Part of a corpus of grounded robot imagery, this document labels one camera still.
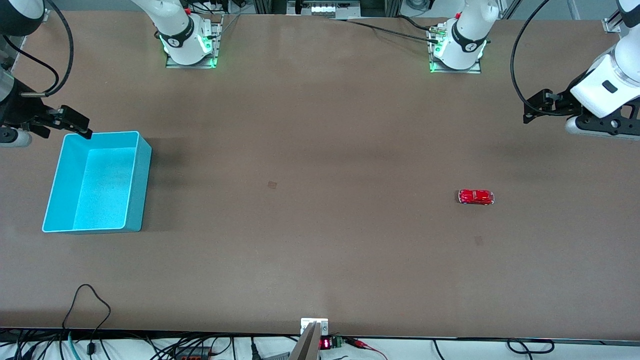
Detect red beetle toy car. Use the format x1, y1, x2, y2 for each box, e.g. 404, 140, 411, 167
458, 189, 495, 206

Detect blue plastic box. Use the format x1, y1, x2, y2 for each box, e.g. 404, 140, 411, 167
42, 131, 153, 234

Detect white lit device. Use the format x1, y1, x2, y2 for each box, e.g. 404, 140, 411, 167
287, 0, 362, 16

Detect black power strip orange switches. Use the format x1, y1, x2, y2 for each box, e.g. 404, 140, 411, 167
175, 347, 221, 360

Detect red clip leads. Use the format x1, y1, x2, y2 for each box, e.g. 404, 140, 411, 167
344, 337, 388, 360

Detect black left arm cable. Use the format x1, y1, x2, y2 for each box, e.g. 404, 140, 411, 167
510, 0, 568, 117

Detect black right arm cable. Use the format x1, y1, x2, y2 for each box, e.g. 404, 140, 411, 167
0, 0, 75, 98

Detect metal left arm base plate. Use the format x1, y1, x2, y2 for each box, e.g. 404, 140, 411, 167
428, 24, 482, 74

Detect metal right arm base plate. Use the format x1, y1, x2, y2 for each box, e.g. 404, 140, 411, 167
165, 14, 224, 69

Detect thin black looped cable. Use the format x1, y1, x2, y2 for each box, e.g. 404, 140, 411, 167
62, 284, 112, 357

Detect black cable to arm base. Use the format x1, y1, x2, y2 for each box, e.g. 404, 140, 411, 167
327, 15, 443, 45

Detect black coiled cable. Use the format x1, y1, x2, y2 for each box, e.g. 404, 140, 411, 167
506, 338, 556, 355

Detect white mounting bracket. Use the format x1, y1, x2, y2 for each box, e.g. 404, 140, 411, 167
300, 318, 329, 336

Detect grey metal post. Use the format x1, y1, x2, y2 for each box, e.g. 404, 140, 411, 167
289, 322, 321, 360

